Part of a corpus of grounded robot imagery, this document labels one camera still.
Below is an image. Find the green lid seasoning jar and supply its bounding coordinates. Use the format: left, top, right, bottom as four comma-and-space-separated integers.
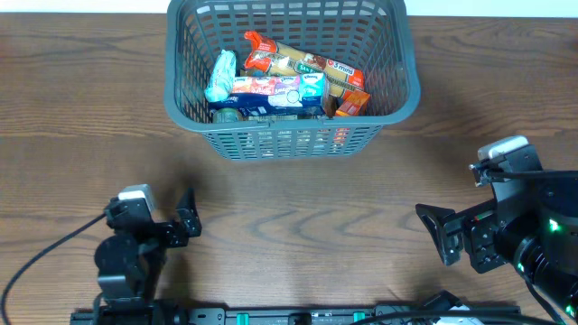
212, 107, 243, 124

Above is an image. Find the light green packet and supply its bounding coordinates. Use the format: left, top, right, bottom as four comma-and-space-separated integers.
204, 50, 237, 103

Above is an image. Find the orange medicine box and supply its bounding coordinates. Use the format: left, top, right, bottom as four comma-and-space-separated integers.
335, 90, 370, 116

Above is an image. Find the blue Kleenex tissue multipack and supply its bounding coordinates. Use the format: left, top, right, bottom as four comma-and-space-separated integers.
209, 73, 330, 117

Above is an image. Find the San Remo spaghetti packet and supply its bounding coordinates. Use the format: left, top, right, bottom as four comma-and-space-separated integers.
244, 31, 365, 99

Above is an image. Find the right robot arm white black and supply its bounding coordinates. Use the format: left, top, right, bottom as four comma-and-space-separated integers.
415, 170, 577, 322

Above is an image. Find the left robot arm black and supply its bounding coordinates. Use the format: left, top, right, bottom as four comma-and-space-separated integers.
92, 184, 202, 325

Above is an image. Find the grey plastic basket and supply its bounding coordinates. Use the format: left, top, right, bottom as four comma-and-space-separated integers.
164, 0, 421, 161

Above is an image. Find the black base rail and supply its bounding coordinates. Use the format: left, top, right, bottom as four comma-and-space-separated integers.
70, 302, 520, 325

